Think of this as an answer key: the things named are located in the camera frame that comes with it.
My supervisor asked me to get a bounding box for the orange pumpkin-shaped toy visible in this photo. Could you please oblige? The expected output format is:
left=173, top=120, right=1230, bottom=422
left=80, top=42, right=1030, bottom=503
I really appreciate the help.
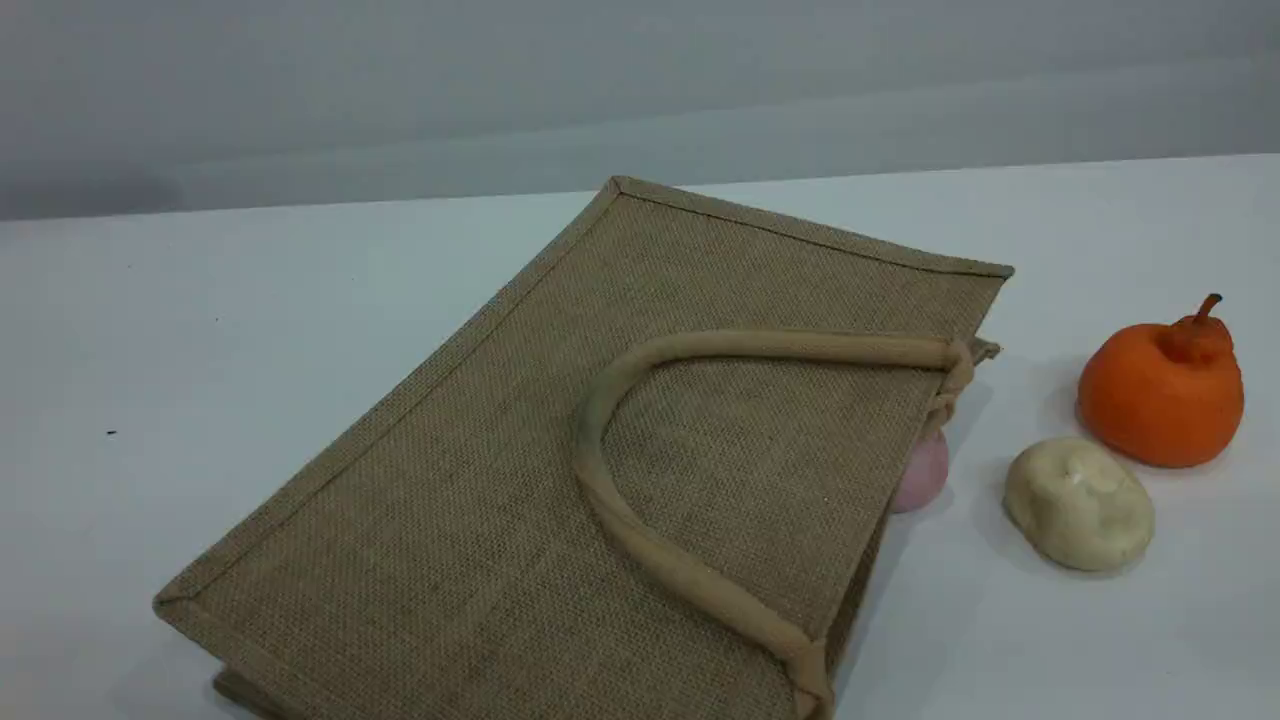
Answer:
left=1075, top=292, right=1248, bottom=470

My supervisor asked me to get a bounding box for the cream white round bun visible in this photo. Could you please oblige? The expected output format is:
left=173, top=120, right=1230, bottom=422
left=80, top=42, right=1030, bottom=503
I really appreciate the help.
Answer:
left=1003, top=436, right=1158, bottom=574

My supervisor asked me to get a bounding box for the brown jute tote bag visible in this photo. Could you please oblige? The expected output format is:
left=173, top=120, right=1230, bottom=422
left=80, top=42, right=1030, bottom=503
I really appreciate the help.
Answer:
left=152, top=175, right=1017, bottom=720

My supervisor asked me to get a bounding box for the pink peach-shaped bun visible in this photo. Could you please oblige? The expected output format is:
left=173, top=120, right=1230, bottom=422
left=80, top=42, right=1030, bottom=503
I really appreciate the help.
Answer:
left=889, top=427, right=952, bottom=516

